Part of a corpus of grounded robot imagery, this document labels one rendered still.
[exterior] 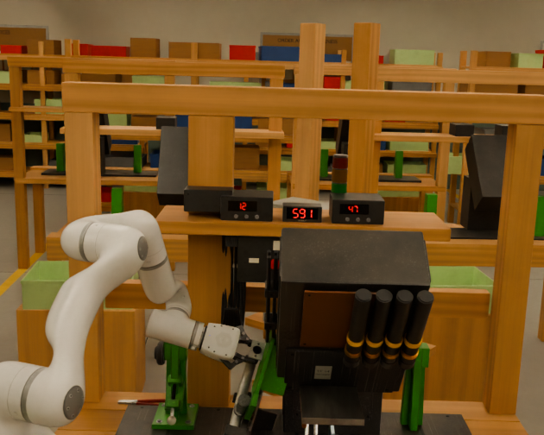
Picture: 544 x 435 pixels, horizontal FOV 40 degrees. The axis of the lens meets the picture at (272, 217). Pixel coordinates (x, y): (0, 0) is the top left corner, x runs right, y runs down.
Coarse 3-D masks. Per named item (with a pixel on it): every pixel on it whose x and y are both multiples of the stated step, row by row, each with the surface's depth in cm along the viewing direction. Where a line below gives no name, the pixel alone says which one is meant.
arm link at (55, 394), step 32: (96, 224) 178; (96, 256) 176; (128, 256) 171; (64, 288) 168; (96, 288) 169; (64, 320) 163; (64, 352) 158; (32, 384) 154; (64, 384) 154; (32, 416) 153; (64, 416) 153
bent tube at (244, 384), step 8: (256, 344) 214; (264, 344) 215; (256, 352) 218; (248, 368) 221; (248, 376) 221; (240, 384) 221; (248, 384) 221; (240, 392) 220; (232, 416) 215; (240, 416) 215; (232, 424) 213
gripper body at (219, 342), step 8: (208, 328) 214; (216, 328) 214; (224, 328) 215; (232, 328) 216; (208, 336) 213; (216, 336) 213; (224, 336) 214; (232, 336) 214; (200, 344) 211; (208, 344) 211; (216, 344) 212; (224, 344) 212; (232, 344) 213; (200, 352) 213; (208, 352) 211; (216, 352) 211; (224, 352) 211; (232, 352) 211
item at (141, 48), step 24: (96, 48) 864; (120, 48) 866; (144, 48) 870; (168, 48) 872; (192, 48) 865; (216, 48) 872; (240, 48) 871; (264, 48) 870; (288, 48) 873; (120, 120) 884; (144, 120) 887; (240, 120) 889; (264, 120) 894; (288, 120) 894; (240, 168) 904; (264, 168) 916; (288, 168) 904
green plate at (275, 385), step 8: (272, 344) 204; (264, 352) 211; (272, 352) 205; (264, 360) 205; (272, 360) 206; (264, 368) 205; (272, 368) 206; (256, 376) 213; (264, 376) 207; (272, 376) 207; (256, 384) 207; (264, 384) 207; (272, 384) 207; (280, 384) 207; (256, 392) 207; (272, 392) 208; (280, 392) 208
